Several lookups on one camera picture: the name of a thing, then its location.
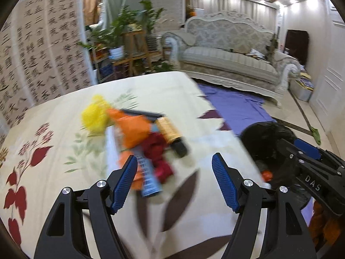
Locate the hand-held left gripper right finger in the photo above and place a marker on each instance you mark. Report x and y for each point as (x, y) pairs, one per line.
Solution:
(223, 183)

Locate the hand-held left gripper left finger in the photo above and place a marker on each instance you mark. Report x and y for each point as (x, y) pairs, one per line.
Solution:
(125, 183)

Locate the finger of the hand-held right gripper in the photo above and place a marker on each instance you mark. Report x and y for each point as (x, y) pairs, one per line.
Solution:
(307, 147)
(292, 155)

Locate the white and blue tube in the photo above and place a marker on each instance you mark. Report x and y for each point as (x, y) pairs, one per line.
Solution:
(147, 178)

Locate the small orange scrap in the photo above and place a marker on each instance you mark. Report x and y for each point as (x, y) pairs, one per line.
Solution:
(266, 176)

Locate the black-bagged trash bin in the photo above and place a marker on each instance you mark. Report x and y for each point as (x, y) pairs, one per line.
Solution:
(258, 143)

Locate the red cloth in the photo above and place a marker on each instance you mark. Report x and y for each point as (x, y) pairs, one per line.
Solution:
(156, 151)

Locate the brown bottle with black cap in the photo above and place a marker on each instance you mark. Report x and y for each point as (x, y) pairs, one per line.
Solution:
(168, 130)

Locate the green cloth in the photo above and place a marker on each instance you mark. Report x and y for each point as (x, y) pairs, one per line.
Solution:
(316, 136)

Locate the person's orange clothing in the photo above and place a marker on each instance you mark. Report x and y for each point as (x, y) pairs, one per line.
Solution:
(320, 229)

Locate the grey storage box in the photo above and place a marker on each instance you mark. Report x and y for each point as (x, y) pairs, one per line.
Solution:
(300, 91)

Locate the black tube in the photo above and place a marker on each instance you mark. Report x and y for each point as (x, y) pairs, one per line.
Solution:
(134, 111)

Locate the purple cloth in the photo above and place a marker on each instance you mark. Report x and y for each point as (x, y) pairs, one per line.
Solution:
(237, 105)

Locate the floral cream tablecloth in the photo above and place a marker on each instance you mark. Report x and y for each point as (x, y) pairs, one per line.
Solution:
(67, 108)

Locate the dark brown cabinet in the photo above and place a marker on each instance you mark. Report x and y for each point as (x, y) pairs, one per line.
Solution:
(296, 45)

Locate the dark green toy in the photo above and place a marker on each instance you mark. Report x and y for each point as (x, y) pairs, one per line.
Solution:
(271, 47)

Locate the stack of magazines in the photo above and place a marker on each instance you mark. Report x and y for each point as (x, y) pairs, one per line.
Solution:
(256, 54)

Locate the blue crate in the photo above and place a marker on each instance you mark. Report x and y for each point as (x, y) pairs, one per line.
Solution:
(105, 72)

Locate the ornate grey sofa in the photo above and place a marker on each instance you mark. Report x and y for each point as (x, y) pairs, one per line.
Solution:
(229, 56)

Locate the small leafy floor plant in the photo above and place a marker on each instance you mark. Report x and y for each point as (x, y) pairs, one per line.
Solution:
(163, 67)

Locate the plant in white pot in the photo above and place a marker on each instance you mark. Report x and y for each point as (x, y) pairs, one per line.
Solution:
(116, 52)

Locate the wooden plant stand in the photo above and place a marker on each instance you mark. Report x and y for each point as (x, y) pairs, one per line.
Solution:
(136, 45)

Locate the tall plant in clear pot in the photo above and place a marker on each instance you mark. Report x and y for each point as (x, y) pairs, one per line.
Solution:
(152, 41)

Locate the calligraphy paper sheet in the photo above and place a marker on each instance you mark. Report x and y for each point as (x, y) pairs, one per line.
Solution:
(13, 72)
(54, 45)

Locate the plant in patterned pot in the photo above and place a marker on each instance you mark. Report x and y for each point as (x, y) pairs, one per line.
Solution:
(134, 27)

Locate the white pleated curtain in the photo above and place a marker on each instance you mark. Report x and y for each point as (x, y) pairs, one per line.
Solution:
(231, 5)

